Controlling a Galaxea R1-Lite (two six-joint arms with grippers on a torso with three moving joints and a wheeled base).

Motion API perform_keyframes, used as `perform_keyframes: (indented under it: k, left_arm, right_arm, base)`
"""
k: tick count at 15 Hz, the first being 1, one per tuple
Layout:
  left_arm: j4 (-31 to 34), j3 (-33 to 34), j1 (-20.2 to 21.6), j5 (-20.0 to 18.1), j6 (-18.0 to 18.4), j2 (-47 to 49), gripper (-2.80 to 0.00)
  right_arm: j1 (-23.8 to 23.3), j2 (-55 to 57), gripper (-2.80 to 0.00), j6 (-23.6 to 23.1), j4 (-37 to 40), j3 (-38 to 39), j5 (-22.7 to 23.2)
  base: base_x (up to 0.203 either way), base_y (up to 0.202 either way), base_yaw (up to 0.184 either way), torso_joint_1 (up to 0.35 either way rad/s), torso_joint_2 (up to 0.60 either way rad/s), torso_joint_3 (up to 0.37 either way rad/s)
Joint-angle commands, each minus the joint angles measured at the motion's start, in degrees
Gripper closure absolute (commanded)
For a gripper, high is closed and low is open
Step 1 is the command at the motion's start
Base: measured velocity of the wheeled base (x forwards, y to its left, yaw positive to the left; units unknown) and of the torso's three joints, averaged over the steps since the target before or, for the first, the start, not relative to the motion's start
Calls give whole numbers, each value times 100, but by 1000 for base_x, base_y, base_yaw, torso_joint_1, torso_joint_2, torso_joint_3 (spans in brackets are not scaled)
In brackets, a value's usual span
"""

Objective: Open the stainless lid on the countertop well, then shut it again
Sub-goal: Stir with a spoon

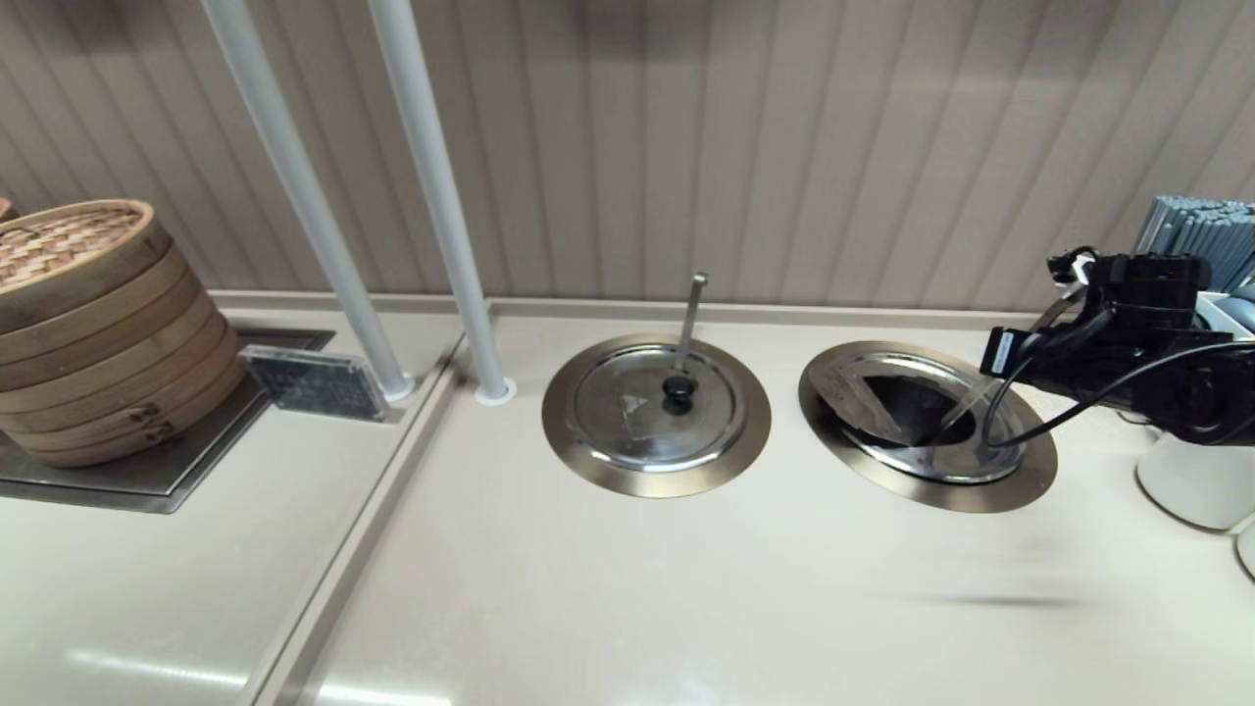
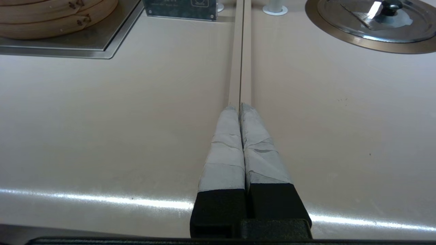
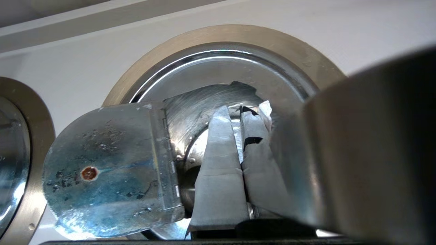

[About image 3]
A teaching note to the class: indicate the steel soup pot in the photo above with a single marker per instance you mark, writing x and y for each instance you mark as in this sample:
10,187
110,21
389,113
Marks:
190,115

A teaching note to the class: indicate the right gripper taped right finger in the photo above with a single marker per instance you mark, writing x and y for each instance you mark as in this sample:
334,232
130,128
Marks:
259,177

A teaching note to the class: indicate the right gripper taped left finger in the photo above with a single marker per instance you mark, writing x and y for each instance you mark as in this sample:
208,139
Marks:
219,190

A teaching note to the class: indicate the steel hinged pot lid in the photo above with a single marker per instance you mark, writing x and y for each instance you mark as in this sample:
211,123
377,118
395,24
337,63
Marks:
13,153
102,170

